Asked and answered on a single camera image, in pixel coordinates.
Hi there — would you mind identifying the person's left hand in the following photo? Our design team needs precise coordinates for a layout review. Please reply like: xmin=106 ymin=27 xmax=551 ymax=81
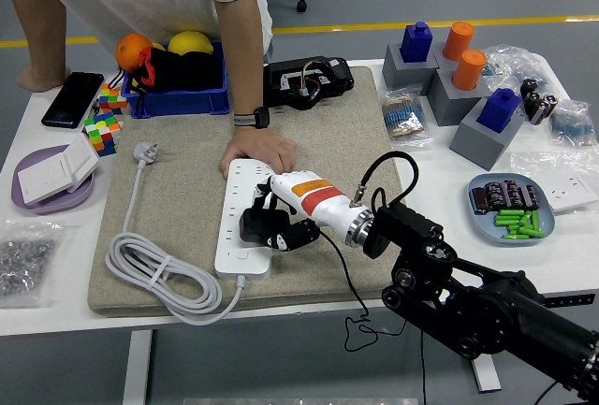
xmin=218 ymin=126 xmax=300 ymax=180

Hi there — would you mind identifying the person's right hand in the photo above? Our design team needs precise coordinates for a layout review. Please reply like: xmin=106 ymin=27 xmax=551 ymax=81
xmin=17 ymin=64 xmax=72 ymax=94

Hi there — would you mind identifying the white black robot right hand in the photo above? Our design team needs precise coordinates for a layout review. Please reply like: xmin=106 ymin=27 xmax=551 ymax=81
xmin=255 ymin=169 xmax=373 ymax=253

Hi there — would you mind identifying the white power strip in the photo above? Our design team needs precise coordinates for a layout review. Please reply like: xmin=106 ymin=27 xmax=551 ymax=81
xmin=213 ymin=157 xmax=277 ymax=282

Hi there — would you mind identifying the thin black adapter cord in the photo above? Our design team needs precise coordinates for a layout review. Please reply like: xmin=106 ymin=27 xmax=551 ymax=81
xmin=319 ymin=228 xmax=428 ymax=405

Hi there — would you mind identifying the black grey wristwatch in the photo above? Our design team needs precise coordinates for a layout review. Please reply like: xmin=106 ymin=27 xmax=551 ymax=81
xmin=232 ymin=105 xmax=271 ymax=129

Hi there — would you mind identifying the black smartphone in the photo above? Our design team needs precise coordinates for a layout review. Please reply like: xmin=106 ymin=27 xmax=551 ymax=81
xmin=40 ymin=71 xmax=106 ymax=130

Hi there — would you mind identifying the beige fabric mat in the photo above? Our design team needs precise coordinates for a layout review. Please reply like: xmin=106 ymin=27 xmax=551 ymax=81
xmin=87 ymin=65 xmax=425 ymax=318

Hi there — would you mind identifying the small colourful puzzle cube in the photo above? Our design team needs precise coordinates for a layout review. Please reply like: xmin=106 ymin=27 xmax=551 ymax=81
xmin=97 ymin=82 xmax=129 ymax=116

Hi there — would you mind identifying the blue plastic bin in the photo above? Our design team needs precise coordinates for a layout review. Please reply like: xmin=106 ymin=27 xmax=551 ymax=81
xmin=120 ymin=40 xmax=232 ymax=120

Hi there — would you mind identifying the large colourful puzzle cube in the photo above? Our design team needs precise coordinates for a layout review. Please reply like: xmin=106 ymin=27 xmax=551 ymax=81
xmin=83 ymin=111 xmax=123 ymax=158

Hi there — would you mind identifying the orange fruit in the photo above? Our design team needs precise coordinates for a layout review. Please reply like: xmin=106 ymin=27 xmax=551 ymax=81
xmin=115 ymin=33 xmax=154 ymax=73

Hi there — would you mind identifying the yellow lemon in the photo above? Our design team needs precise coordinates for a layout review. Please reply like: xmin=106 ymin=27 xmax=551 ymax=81
xmin=168 ymin=30 xmax=215 ymax=56

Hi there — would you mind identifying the bag of striped resistors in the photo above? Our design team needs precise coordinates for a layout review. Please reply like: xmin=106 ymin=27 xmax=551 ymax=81
xmin=381 ymin=85 xmax=436 ymax=150

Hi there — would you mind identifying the purple plate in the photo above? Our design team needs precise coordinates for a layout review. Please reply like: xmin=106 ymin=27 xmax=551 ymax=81
xmin=11 ymin=145 xmax=98 ymax=216

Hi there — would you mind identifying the grey block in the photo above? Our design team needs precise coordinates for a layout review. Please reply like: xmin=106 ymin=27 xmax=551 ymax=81
xmin=426 ymin=66 xmax=492 ymax=127
xmin=449 ymin=95 xmax=528 ymax=172
xmin=432 ymin=41 xmax=490 ymax=72
xmin=382 ymin=42 xmax=441 ymax=96

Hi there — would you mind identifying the brown black capacitor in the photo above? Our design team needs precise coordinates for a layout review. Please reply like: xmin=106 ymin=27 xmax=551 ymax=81
xmin=521 ymin=183 xmax=542 ymax=211
xmin=503 ymin=180 xmax=524 ymax=210
xmin=486 ymin=181 xmax=506 ymax=212
xmin=471 ymin=187 xmax=490 ymax=215

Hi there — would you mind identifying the blue-grey plate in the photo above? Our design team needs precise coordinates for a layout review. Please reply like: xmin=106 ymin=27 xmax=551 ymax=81
xmin=469 ymin=172 xmax=557 ymax=247

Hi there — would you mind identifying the blue peg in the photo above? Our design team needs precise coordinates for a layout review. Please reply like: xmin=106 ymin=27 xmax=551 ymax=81
xmin=476 ymin=88 xmax=523 ymax=134
xmin=401 ymin=21 xmax=434 ymax=64

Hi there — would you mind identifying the orange cylinder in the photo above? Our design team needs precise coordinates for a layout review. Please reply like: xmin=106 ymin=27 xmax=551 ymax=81
xmin=452 ymin=49 xmax=489 ymax=92
xmin=443 ymin=21 xmax=476 ymax=63

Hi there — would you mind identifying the clear plastic bag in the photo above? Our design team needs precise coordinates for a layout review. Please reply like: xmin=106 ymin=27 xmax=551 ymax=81
xmin=509 ymin=150 xmax=599 ymax=217

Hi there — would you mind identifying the white table leg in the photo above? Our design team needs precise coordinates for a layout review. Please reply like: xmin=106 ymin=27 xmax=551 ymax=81
xmin=470 ymin=357 xmax=503 ymax=393
xmin=122 ymin=329 xmax=153 ymax=405

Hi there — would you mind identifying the clear bag of blue resistors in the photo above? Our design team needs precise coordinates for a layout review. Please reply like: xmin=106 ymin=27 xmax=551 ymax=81
xmin=549 ymin=99 xmax=598 ymax=148
xmin=481 ymin=44 xmax=558 ymax=97

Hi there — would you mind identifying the black table control panel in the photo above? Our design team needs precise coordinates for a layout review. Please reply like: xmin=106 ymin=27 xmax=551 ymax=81
xmin=542 ymin=293 xmax=598 ymax=311

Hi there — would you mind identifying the white wall switch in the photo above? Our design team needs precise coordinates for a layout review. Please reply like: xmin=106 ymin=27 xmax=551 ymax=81
xmin=17 ymin=152 xmax=76 ymax=207
xmin=63 ymin=132 xmax=103 ymax=195

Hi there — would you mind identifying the black electronic device with wires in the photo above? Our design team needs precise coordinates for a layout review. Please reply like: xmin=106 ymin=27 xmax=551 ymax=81
xmin=262 ymin=55 xmax=356 ymax=111

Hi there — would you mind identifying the black red drawstring pouch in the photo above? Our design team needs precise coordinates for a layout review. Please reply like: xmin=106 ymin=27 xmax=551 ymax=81
xmin=110 ymin=46 xmax=225 ymax=116

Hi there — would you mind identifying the white power cord with plug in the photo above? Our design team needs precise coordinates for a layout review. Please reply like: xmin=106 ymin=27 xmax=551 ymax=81
xmin=104 ymin=141 xmax=247 ymax=328

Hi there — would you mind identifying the white wall socket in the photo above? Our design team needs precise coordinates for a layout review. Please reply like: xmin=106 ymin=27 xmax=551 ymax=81
xmin=533 ymin=173 xmax=599 ymax=214

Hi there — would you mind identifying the black floor cable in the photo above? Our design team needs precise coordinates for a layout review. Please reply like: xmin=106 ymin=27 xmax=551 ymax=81
xmin=533 ymin=380 xmax=561 ymax=405

